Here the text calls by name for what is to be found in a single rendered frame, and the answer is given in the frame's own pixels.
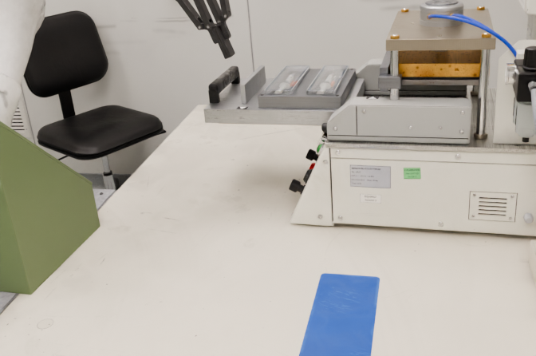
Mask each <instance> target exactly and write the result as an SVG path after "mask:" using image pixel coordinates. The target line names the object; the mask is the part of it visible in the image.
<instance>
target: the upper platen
mask: <svg viewBox="0 0 536 356"><path fill-rule="evenodd" d="M479 65H480V49H476V50H402V51H400V74H402V85H479Z"/></svg>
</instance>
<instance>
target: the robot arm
mask: <svg viewBox="0 0 536 356"><path fill-rule="evenodd" d="M176 1H177V2H178V3H179V5H180V6H181V7H182V9H183V10H184V12H185V13H186V14H187V16H188V17H189V18H190V19H191V21H192V22H193V23H194V25H195V26H196V28H197V29H198V30H207V31H208V32H209V34H210V35H211V39H212V41H213V42H214V43H215V44H217V43H218V44H219V47H220V49H221V51H222V53H223V56H224V58H225V59H228V58H229V57H232V56H233V55H235V51H234V49H233V47H232V45H231V42H230V40H229V38H230V37H231V32H230V31H229V29H228V27H227V24H226V21H227V19H228V18H229V17H230V16H231V7H230V3H229V0H219V2H220V6H221V9H220V7H219V4H218V2H217V0H207V4H208V5H209V7H210V9H211V12H212V14H213V16H214V18H215V21H216V24H215V23H214V22H213V20H212V17H211V15H210V13H209V10H208V8H207V6H206V4H205V1H204V0H193V1H194V3H195V5H196V8H197V10H198V11H199V14H200V16H199V14H198V13H197V11H196V10H195V8H194V7H193V6H192V4H191V3H190V2H189V1H188V0H176ZM44 18H45V0H0V121H1V122H2V123H4V124H5V125H7V126H9V127H10V128H11V125H12V121H13V118H14V113H15V111H16V109H17V107H18V102H19V99H20V96H21V92H22V90H21V87H20V85H21V83H22V78H23V76H24V73H25V71H26V66H27V63H28V60H29V58H30V54H31V50H32V47H33V43H34V37H35V34H36V33H37V31H38V30H39V28H40V27H41V24H42V22H43V20H44Z"/></svg>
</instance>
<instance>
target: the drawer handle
mask: <svg viewBox="0 0 536 356"><path fill-rule="evenodd" d="M230 83H231V84H239V83H240V74H239V71H238V66H231V67H230V68H229V69H227V70H226V71H225V72H224V73H222V74H221V75H220V76H219V77H218V78H216V79H215V80H214V81H213V82H212V83H210V84H209V86H208V89H209V90H208V93H209V100H210V103H219V102H220V98H219V94H220V93H221V92H222V91H223V90H224V89H225V88H226V87H227V86H228V85H229V84H230Z"/></svg>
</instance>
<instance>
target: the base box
mask: <svg viewBox="0 0 536 356"><path fill-rule="evenodd" d="M290 223H299V224H312V225H324V226H334V224H335V223H347V224H360V225H372V226H385V227H408V228H421V229H433V230H445V231H469V232H482V233H495V234H507V235H531V236H536V153H514V152H464V151H439V150H413V149H387V148H338V147H324V149H323V151H322V153H321V156H320V158H319V160H318V162H317V165H316V167H315V169H314V170H313V173H312V176H311V177H310V179H309V182H308V184H307V186H306V188H305V191H304V192H303V195H302V197H301V199H300V201H299V203H298V206H297V208H296V210H295V212H294V215H293V217H292V219H291V221H290Z"/></svg>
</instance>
